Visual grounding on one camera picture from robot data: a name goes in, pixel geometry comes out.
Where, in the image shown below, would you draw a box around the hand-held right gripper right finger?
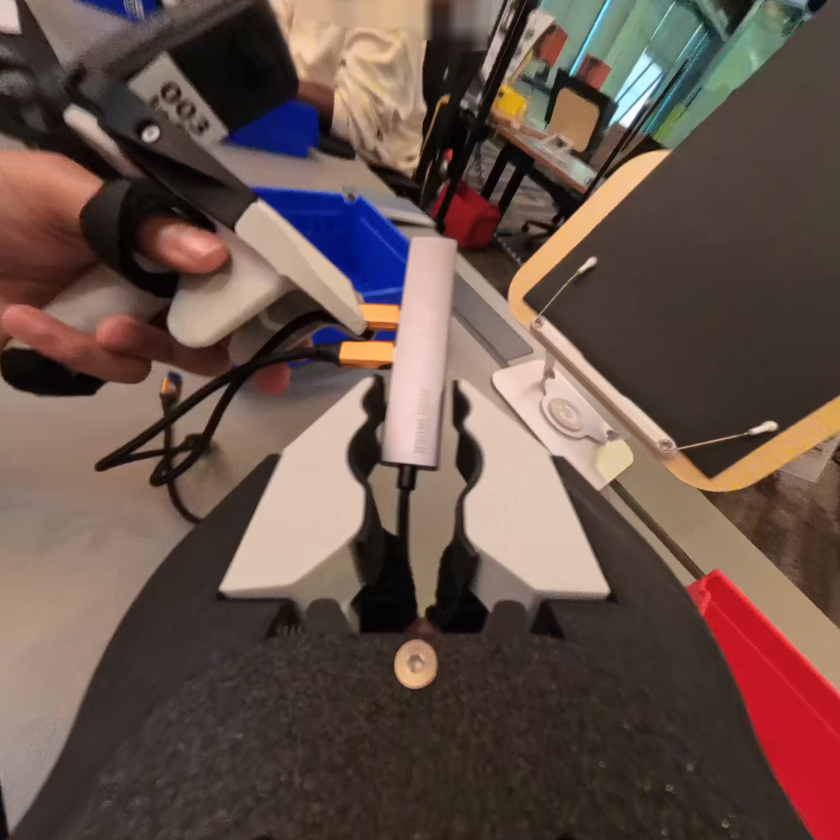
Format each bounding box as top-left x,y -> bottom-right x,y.
428,379 -> 613,634

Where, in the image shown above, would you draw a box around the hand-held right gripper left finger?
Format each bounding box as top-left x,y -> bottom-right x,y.
218,377 -> 419,634

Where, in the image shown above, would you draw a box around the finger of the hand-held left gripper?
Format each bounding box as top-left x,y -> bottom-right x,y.
234,199 -> 370,337
228,307 -> 311,366

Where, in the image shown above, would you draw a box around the blue plastic bin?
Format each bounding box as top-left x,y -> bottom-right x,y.
226,100 -> 321,160
251,185 -> 412,347

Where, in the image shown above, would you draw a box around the black cable orange plugs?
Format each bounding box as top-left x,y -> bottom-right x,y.
94,340 -> 396,475
147,303 -> 403,490

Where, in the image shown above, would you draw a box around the grey USB hub with cable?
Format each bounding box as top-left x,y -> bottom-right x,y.
381,236 -> 459,572

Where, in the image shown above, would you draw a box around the red plastic bin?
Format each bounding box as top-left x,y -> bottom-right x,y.
430,179 -> 504,250
684,568 -> 840,840

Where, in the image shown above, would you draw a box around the person's left hand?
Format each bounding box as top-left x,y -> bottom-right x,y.
0,151 -> 293,396

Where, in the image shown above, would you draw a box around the black stand pole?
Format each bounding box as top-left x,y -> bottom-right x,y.
412,0 -> 540,232

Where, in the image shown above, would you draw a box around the wooden work table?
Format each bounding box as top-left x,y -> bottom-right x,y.
487,117 -> 606,201

